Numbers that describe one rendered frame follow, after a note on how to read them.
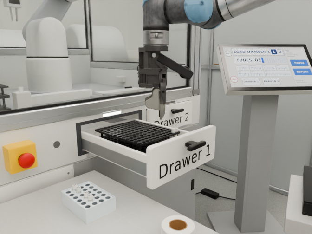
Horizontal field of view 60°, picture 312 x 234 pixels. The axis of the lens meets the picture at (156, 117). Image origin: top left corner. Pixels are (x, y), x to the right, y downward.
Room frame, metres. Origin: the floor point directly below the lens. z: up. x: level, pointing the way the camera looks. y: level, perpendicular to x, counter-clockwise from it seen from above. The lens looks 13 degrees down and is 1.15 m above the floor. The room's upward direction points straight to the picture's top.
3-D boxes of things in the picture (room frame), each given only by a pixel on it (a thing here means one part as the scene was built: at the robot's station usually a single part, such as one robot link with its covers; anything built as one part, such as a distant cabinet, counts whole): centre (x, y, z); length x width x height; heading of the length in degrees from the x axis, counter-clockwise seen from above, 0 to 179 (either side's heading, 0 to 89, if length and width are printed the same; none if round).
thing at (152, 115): (1.17, -0.07, 0.87); 0.29 x 0.02 x 0.11; 137
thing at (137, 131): (0.86, 0.06, 0.87); 0.22 x 0.18 x 0.06; 47
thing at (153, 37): (0.81, 0.00, 1.19); 0.08 x 0.08 x 0.05
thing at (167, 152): (0.72, -0.08, 0.87); 0.29 x 0.02 x 0.11; 137
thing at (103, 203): (0.63, 0.17, 0.78); 0.12 x 0.08 x 0.04; 45
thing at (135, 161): (0.86, 0.07, 0.86); 0.40 x 0.26 x 0.06; 47
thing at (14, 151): (0.69, 0.37, 0.88); 0.07 x 0.05 x 0.07; 137
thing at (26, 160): (0.66, 0.34, 0.88); 0.04 x 0.03 x 0.04; 137
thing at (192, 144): (0.70, -0.10, 0.91); 0.07 x 0.04 x 0.01; 137
